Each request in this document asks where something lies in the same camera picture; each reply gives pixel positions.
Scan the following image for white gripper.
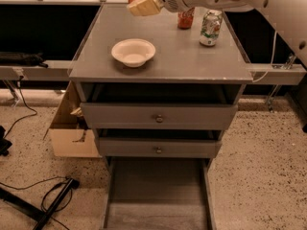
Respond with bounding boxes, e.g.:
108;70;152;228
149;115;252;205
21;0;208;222
127;0;194;16

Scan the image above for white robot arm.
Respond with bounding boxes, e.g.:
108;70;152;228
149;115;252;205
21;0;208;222
128;0;307;64

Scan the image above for grey drawer cabinet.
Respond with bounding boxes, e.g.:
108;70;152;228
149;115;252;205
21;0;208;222
68;3;254;165

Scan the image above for grey top drawer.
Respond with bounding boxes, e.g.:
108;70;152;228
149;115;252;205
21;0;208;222
81;103;237;130

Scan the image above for grey drawer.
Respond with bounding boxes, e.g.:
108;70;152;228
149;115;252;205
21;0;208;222
101;157;217;230
81;103;237;130
95;138;222;158

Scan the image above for grey middle drawer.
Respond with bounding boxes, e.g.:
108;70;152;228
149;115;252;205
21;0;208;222
95;138;222;158

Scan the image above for grey bottom drawer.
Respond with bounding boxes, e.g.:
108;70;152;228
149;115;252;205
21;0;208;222
101;157;217;230

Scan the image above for red cola can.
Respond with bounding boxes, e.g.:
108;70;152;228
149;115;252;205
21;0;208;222
177;8;195;30

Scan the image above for white paper bowl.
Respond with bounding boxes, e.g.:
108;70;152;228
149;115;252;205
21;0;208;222
111;38;155;68

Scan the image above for white green soda can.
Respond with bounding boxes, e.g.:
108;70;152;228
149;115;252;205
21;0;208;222
200;10;223;47

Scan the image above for cardboard box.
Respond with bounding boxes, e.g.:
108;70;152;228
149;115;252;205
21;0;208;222
49;82;99;158

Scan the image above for black object at left edge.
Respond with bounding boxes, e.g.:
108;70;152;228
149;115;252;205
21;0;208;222
0;126;12;156

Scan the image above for black stand leg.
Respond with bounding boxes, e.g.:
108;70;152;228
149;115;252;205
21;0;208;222
0;177;81;230

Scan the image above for metal frame rail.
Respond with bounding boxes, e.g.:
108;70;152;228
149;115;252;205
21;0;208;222
0;60;72;81

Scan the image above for white hanging cable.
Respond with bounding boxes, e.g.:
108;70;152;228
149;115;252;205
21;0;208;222
251;31;278;84

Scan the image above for black floor cable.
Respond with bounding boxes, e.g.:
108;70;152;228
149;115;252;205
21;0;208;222
3;76;38;139

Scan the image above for black bag on rail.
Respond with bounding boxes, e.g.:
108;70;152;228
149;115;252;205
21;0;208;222
0;52;48;68

